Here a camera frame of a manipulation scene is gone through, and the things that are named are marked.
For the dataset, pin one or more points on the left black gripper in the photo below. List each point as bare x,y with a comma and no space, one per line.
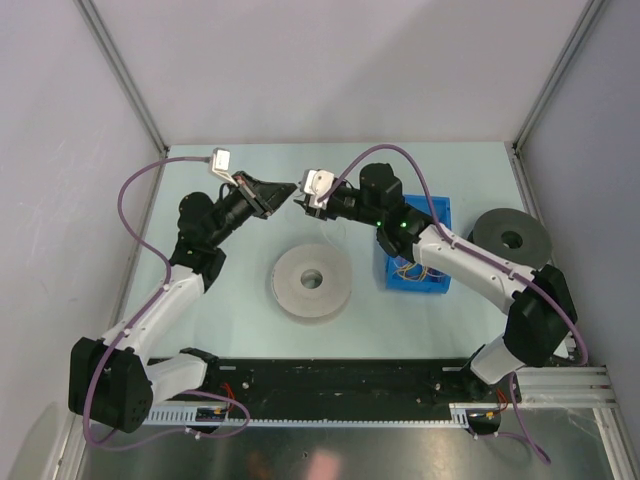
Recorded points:
264,198

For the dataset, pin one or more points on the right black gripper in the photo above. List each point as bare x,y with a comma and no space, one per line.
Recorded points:
317,212

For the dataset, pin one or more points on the white cable spool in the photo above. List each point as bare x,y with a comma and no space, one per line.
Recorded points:
312,282

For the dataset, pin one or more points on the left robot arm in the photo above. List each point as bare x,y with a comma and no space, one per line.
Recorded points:
111,379

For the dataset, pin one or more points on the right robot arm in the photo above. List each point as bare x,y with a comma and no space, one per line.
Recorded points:
537,302

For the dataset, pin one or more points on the blue plastic bin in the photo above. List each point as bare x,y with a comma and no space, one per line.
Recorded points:
402,275

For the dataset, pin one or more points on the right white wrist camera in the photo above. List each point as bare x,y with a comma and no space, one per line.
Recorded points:
315,184

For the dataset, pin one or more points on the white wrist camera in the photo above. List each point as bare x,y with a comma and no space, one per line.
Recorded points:
315,184
219,162

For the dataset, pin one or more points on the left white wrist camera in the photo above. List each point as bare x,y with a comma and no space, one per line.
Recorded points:
219,162

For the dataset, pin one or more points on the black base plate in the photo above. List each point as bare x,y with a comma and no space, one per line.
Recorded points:
367,390

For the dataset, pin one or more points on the dark grey cable spool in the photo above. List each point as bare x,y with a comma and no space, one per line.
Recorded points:
513,235

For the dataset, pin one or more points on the left aluminium frame post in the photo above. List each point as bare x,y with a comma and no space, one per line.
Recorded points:
116,62

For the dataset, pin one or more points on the aluminium frame post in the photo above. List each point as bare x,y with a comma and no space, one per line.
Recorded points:
575,42
116,62

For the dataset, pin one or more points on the slotted grey cable duct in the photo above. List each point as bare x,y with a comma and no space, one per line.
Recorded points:
208,416

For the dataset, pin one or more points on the right aluminium frame post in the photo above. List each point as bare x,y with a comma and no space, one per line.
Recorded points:
575,42

